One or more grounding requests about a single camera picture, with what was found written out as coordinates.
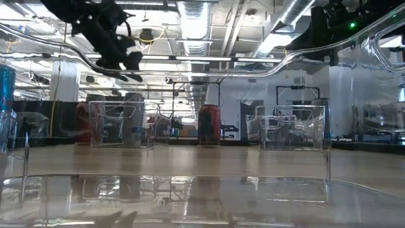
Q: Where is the black round device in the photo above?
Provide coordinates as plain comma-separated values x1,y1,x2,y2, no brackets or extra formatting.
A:
138,27,155,45

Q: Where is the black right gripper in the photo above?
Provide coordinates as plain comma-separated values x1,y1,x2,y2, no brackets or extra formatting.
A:
284,6,365,66

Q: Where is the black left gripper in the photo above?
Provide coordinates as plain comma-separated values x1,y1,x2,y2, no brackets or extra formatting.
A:
71,6,144,83

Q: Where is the teal Red Bull can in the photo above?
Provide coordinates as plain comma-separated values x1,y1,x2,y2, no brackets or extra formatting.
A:
0,65,17,153

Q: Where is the yellow cable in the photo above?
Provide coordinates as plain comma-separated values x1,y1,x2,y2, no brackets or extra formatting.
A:
49,22,69,137

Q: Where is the black partition panel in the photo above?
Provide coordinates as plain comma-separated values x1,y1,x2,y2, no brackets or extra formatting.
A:
12,100,92,139

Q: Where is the silver ventilation duct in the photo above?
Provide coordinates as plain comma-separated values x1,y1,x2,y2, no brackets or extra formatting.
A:
176,0,212,57
252,0,317,58

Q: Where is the clear plastic bin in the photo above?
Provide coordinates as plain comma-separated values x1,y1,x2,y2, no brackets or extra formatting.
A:
0,3,405,228
88,100,161,149
254,104,327,151

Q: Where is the black station frame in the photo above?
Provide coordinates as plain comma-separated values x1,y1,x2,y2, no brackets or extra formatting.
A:
171,81,221,140
275,85,320,107

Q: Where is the black aluminium table frame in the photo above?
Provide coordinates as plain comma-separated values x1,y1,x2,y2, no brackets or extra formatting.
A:
9,136,405,153

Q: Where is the long fluorescent lamp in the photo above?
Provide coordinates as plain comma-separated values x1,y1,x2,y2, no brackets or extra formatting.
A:
237,57,283,63
139,55,170,61
175,56,232,61

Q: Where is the red Coke Zero can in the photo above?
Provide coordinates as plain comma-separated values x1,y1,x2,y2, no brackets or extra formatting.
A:
197,104,221,147
75,101,104,145

